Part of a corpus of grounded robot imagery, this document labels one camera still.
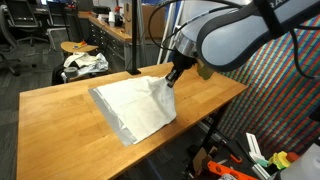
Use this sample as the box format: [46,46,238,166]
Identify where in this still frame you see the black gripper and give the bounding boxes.
[165,51,198,89]

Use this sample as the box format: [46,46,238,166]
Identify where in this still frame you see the white cloth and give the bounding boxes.
[94,75,178,145]

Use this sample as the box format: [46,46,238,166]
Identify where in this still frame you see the white pipe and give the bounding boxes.
[156,0,177,65]

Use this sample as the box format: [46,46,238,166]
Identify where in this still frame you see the large cardboard box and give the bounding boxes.
[123,3,167,39]

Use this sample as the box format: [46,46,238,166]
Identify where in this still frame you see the wooden top workbench cabinet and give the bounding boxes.
[87,14,161,73]

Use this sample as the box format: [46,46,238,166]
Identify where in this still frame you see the grey tape strip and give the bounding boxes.
[87,87,138,148]

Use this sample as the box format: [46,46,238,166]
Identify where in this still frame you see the red capped bottle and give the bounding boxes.
[114,5,124,28]

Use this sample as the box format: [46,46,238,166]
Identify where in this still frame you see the stack of white cups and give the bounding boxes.
[108,11,116,28]

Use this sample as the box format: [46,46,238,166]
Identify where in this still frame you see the open cardboard box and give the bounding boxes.
[192,146,218,174]

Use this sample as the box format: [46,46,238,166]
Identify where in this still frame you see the colourful toys on stool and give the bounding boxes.
[72,40,88,50]

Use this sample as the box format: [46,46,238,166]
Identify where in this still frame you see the round wooden stool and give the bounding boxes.
[60,41,100,55]

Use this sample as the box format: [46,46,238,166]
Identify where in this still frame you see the grey tape roll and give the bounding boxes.
[63,66,80,80]

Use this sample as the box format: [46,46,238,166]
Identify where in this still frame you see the white slotted metal plate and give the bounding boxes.
[245,132,268,164]

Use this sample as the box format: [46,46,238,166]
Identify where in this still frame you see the yellow green plastic item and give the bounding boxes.
[268,150,293,170]

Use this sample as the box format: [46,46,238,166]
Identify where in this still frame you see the red round cap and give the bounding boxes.
[286,151,301,164]

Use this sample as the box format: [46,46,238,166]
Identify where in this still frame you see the translucent white container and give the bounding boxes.
[278,143,320,180]

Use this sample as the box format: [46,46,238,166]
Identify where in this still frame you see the brass wrist camera box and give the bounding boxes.
[196,61,216,81]

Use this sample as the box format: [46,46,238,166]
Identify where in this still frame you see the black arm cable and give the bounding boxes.
[147,0,245,53]
[289,27,320,81]

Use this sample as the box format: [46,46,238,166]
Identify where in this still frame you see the black camera pole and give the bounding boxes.
[127,0,142,76]

